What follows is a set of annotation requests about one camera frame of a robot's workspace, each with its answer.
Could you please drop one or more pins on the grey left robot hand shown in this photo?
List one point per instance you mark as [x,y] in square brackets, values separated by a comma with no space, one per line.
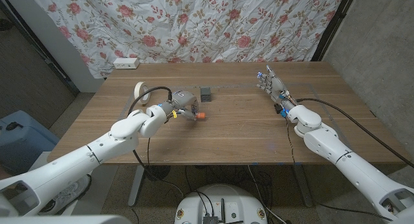
[184,102]

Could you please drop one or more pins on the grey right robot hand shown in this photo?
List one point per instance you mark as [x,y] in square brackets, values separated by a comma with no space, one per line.
[275,86]

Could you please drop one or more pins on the orange and white glue stick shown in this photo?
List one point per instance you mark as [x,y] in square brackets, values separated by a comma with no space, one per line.
[194,115]

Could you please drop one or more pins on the orange glue stick cap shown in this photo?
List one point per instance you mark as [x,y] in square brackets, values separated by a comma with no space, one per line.
[201,115]

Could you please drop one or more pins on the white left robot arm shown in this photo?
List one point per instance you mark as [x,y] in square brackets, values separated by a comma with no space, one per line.
[77,162]

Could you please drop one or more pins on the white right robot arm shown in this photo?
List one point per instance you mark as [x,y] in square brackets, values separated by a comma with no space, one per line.
[349,165]

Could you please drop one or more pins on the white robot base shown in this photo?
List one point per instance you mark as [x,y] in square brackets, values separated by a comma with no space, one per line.
[223,201]

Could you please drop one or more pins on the dark grey block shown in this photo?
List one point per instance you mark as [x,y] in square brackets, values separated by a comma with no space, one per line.
[205,94]

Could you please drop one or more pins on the masking tape roll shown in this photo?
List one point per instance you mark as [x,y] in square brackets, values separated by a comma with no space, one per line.
[139,91]

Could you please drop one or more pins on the white power strip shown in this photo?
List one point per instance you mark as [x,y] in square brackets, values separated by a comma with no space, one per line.
[126,63]

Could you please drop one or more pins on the black round grille disc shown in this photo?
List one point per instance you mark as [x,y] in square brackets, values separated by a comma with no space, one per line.
[160,173]

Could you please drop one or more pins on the floral backdrop cloth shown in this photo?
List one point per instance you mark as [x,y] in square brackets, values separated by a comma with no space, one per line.
[194,23]

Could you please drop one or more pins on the black backdrop stand pole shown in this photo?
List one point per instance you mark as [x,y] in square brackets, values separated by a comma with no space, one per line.
[333,26]

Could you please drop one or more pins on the white table leg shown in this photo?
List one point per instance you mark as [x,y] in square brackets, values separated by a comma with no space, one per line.
[304,188]
[136,188]

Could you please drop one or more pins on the white sneaker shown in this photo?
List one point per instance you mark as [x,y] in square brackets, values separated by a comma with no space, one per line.
[66,195]

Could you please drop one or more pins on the blue plastic bin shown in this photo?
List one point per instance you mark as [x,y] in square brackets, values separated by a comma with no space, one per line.
[26,140]

